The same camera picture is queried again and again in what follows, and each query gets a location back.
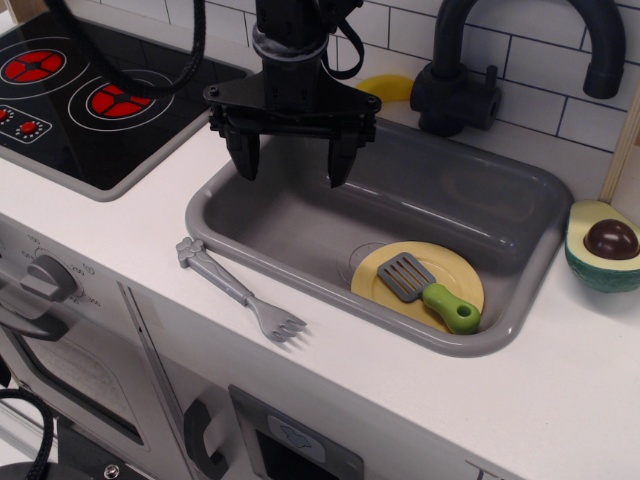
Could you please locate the black faucet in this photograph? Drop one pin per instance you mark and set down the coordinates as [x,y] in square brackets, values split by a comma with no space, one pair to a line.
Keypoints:
[449,101]

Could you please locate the yellow toy banana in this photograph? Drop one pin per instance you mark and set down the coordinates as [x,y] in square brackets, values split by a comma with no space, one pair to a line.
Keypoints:
[387,87]

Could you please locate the grey oven knob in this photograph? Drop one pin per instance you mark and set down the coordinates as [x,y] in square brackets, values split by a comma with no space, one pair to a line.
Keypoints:
[48,279]

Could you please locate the black toy stove top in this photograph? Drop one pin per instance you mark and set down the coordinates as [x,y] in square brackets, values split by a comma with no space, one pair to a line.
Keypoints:
[62,120]

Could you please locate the toy oven door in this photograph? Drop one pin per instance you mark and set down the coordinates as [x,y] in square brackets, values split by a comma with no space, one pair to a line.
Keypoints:
[91,376]

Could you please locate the grey oven door handle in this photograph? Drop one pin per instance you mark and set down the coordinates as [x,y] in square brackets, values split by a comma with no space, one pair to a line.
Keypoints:
[24,315]

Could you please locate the grey spatula green handle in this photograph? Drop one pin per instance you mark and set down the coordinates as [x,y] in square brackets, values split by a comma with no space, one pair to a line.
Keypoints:
[410,280]

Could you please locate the toy avocado half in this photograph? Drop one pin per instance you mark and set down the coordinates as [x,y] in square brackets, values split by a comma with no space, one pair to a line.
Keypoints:
[602,247]

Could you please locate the dark grey cabinet handle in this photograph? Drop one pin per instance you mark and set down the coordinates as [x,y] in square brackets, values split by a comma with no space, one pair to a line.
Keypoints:
[196,419]

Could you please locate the grey toy fork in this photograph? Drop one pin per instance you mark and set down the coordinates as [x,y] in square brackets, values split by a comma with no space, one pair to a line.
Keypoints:
[276,324]

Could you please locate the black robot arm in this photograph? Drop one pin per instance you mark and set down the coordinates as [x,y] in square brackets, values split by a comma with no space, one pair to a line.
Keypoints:
[299,21]

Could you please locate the wooden frame post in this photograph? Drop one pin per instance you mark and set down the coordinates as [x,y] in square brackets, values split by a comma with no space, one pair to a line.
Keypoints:
[625,143]

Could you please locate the toy dishwasher panel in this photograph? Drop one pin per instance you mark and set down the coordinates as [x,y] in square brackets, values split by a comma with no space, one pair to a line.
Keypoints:
[280,447]

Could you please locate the grey plastic sink basin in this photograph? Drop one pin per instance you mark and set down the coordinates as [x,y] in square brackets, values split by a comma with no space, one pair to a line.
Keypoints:
[505,218]

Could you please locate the yellow plate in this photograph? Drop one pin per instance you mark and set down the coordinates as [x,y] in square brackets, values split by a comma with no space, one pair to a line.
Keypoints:
[448,267]

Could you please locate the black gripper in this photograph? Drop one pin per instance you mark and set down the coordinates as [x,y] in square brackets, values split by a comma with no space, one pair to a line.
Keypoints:
[295,94]

